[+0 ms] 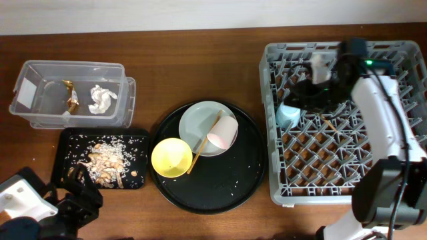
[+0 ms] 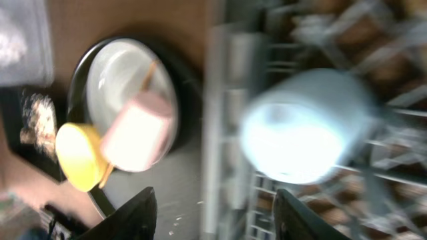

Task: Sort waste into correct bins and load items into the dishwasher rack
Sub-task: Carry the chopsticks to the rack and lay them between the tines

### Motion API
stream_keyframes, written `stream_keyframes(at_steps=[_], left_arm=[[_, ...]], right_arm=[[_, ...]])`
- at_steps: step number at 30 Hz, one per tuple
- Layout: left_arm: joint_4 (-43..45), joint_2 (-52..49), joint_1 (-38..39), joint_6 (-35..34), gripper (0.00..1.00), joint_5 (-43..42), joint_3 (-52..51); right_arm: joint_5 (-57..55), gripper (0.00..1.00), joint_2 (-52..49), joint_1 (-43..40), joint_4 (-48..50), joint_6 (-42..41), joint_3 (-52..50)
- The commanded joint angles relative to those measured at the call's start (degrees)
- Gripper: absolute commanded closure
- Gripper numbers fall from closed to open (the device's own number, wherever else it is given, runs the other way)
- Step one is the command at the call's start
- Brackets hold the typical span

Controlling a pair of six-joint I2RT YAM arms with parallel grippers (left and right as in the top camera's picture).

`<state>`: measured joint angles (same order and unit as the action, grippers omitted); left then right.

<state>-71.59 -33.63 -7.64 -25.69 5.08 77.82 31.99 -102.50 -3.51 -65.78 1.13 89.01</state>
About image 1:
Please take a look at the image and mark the round black tray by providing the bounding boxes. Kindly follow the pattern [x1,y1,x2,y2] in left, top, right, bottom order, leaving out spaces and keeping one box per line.
[147,101,268,215]

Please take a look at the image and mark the gold candy wrapper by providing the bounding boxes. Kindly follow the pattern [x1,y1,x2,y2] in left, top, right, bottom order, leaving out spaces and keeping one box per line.
[62,80,79,115]

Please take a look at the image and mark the pink cup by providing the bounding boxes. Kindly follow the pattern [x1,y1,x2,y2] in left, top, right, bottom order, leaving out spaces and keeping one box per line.
[207,116,238,150]

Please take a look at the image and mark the black rectangular tray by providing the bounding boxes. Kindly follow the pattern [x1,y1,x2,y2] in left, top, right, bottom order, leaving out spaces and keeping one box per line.
[51,128,149,189]

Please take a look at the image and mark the yellow bowl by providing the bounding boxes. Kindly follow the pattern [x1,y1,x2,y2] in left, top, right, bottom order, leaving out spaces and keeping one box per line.
[151,138,193,178]

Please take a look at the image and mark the white tissue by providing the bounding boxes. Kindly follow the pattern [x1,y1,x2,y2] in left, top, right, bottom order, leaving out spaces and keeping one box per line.
[88,85,118,115]

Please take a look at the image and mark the clear plastic bin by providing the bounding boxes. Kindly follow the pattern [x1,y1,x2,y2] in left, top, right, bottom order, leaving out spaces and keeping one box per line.
[9,60,136,129]

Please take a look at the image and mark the grey dishwasher rack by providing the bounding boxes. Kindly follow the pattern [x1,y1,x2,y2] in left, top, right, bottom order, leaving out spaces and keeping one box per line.
[259,40,426,207]

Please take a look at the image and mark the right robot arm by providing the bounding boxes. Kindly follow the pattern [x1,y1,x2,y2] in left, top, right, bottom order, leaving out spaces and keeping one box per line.
[284,39,426,239]

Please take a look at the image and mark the wooden chopstick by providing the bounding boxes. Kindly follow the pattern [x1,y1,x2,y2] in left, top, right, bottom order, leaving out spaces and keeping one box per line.
[186,109,223,175]
[319,115,340,134]

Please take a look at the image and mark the blue cup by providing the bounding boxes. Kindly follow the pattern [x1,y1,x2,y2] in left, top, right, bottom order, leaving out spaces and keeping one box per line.
[276,103,300,129]

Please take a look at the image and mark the white plate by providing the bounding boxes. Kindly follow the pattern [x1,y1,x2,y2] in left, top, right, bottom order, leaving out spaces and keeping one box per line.
[179,101,236,154]

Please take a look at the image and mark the food scraps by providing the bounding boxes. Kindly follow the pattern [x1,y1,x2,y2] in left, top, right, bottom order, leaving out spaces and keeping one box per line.
[75,143,139,189]

